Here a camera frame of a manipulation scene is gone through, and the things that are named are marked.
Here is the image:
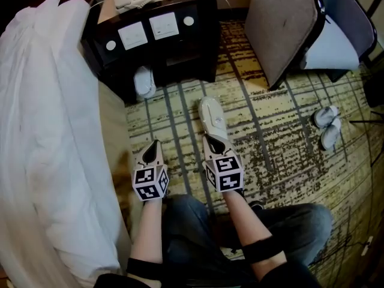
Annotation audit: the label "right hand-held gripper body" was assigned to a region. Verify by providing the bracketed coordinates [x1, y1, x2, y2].
[202, 152, 244, 193]

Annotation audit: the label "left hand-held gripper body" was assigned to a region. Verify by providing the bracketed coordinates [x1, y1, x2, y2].
[131, 157, 170, 203]

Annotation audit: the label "plastic-wrapped white slippers pair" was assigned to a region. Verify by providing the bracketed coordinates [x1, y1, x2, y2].
[133, 65, 157, 99]
[198, 95, 228, 143]

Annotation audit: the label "person's left forearm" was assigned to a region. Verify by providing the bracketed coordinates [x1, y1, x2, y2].
[129, 199, 164, 264]

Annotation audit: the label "person's right forearm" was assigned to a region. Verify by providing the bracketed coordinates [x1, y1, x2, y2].
[223, 189, 290, 281]

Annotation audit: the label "beige bed base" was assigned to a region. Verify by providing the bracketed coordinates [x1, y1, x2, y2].
[98, 79, 136, 269]

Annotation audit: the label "person's legs in jeans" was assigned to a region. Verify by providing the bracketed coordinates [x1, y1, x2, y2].
[92, 194, 334, 288]

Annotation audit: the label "dark wooden nightstand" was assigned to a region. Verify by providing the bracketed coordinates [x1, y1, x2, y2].
[80, 0, 219, 104]

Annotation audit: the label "grey white slipper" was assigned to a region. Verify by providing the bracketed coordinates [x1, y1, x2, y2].
[319, 118, 343, 151]
[313, 105, 340, 129]

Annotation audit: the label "white duvet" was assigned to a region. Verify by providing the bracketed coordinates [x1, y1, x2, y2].
[0, 0, 122, 288]

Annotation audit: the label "brown cushioned chair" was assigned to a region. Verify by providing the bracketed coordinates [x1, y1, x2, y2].
[243, 0, 327, 91]

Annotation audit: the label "black tripod stand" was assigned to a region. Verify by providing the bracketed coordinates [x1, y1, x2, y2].
[349, 67, 384, 167]

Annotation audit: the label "grey padded chair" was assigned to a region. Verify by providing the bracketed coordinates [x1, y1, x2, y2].
[320, 0, 379, 68]

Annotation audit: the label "white switch panel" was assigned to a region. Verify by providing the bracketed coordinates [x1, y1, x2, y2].
[117, 20, 149, 51]
[148, 11, 180, 41]

